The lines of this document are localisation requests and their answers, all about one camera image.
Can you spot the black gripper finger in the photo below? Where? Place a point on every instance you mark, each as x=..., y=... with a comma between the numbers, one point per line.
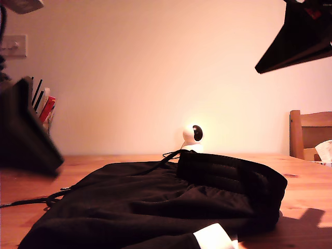
x=306, y=33
x=23, y=135
x=311, y=55

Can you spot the black shorts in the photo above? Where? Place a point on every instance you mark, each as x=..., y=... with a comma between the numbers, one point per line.
x=155, y=202

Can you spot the crumpled clear plastic bag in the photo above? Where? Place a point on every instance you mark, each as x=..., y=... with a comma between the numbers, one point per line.
x=50, y=118

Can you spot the black chopstick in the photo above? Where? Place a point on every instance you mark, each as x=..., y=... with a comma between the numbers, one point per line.
x=39, y=101
x=37, y=90

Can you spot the white chopstick sleeve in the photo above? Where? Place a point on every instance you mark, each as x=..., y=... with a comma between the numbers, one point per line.
x=46, y=93

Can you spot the wooden chair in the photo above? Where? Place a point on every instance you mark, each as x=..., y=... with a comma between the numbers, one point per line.
x=295, y=135

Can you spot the white tissue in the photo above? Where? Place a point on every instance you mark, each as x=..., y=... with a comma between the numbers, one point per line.
x=324, y=150

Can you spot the white light switch plate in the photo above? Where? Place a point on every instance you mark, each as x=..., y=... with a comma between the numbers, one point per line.
x=14, y=46

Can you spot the arm grey camera box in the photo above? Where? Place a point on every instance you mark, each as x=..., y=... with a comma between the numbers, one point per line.
x=23, y=4

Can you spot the white security camera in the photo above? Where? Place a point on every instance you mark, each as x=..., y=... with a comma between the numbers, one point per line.
x=193, y=136

